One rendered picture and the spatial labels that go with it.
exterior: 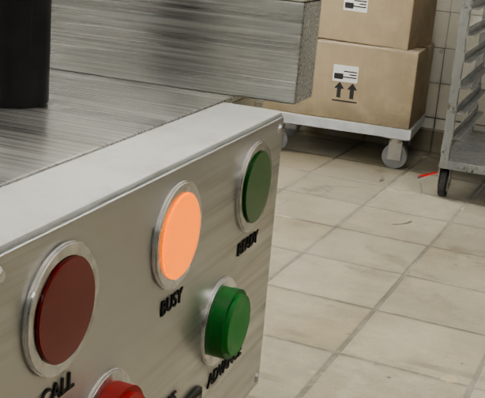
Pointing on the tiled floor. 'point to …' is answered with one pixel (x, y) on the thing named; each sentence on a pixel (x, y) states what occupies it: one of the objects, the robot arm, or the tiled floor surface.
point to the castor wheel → (443, 182)
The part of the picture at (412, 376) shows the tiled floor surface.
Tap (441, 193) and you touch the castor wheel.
